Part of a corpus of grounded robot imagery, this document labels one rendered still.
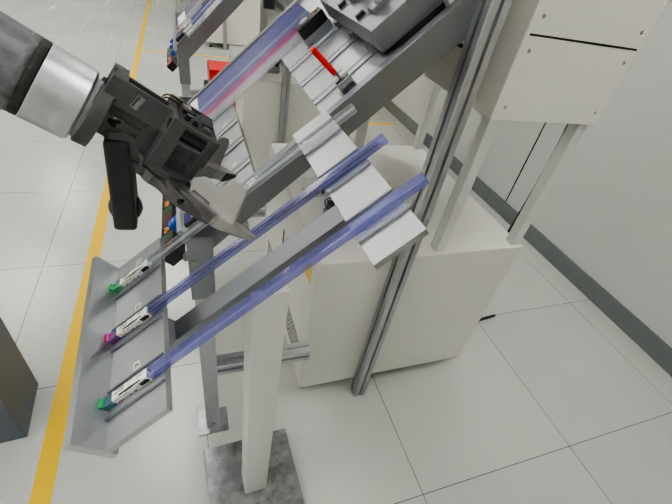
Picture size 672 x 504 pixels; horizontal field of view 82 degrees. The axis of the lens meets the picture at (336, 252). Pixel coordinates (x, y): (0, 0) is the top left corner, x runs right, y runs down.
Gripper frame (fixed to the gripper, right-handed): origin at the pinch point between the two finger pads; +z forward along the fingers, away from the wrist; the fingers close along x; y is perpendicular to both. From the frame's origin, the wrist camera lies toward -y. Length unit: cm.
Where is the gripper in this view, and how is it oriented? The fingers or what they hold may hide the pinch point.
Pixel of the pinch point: (242, 209)
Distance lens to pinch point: 53.7
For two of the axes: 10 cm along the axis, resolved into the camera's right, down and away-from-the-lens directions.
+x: -3.4, -6.4, 6.9
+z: 6.7, 3.5, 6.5
